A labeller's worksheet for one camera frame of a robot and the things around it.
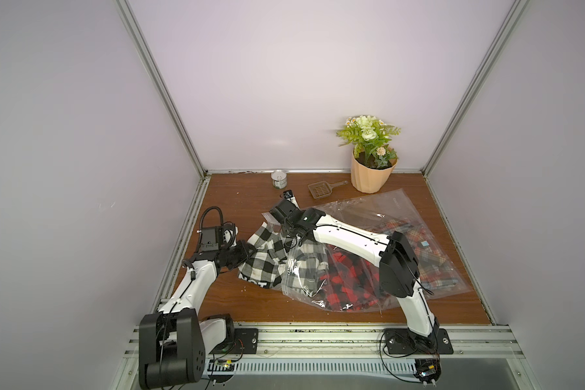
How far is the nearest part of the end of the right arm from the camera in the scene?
0.61 meters

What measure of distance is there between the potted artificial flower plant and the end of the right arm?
44 cm

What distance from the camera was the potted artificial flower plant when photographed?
940mm

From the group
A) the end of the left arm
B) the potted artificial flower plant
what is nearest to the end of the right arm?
the end of the left arm

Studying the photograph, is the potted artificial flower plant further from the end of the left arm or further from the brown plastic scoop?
the end of the left arm
